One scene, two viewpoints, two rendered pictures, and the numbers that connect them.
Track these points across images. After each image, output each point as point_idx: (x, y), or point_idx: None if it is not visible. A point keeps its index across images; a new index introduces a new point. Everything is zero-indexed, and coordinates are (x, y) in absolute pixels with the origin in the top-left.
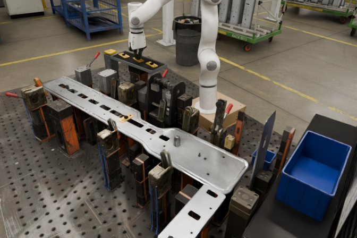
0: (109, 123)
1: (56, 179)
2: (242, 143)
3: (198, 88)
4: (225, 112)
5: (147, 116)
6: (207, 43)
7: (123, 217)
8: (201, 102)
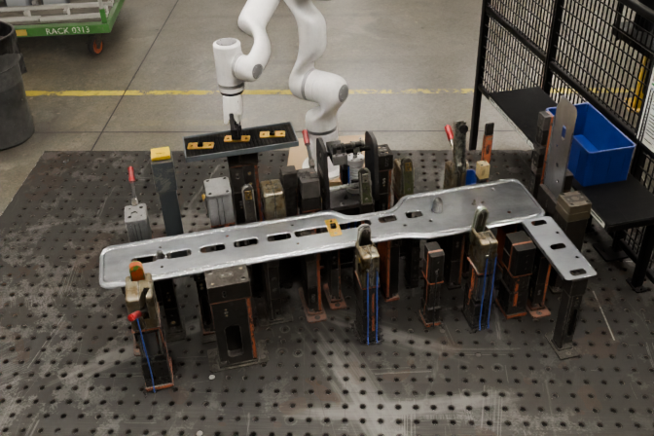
0: (365, 234)
1: (297, 392)
2: None
3: None
4: (451, 138)
5: None
6: (312, 61)
7: (437, 346)
8: None
